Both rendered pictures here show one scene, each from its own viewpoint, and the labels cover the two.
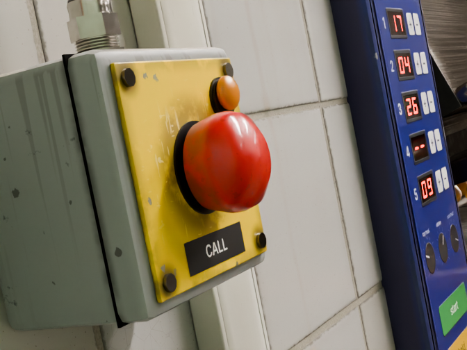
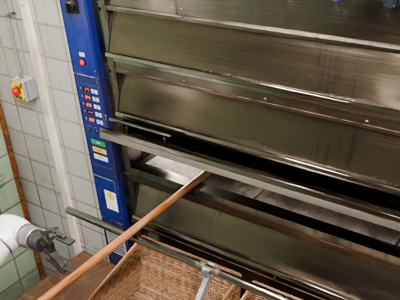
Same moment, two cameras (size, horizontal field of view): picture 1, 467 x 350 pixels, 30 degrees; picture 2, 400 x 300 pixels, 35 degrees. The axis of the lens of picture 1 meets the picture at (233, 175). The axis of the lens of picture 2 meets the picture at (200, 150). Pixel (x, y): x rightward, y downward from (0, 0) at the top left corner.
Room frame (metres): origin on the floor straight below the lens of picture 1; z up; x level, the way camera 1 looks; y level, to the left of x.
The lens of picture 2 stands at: (1.69, -2.58, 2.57)
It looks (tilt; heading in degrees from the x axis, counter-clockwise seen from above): 28 degrees down; 101
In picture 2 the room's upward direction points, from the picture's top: 6 degrees counter-clockwise
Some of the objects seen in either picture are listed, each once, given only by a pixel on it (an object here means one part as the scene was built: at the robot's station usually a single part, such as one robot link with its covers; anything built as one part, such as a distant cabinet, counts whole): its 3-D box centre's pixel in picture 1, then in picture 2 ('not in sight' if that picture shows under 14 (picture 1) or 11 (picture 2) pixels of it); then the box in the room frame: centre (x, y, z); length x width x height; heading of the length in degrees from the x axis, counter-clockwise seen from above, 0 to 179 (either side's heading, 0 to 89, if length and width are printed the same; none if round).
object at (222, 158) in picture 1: (219, 164); (15, 91); (0.34, 0.00, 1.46); 0.04 x 0.04 x 0.04; 61
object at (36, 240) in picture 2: not in sight; (44, 243); (0.72, -0.78, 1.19); 0.09 x 0.07 x 0.08; 152
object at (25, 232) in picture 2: not in sight; (31, 237); (0.66, -0.75, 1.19); 0.09 x 0.06 x 0.09; 62
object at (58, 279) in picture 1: (128, 180); (23, 87); (0.37, 0.04, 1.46); 0.10 x 0.07 x 0.10; 151
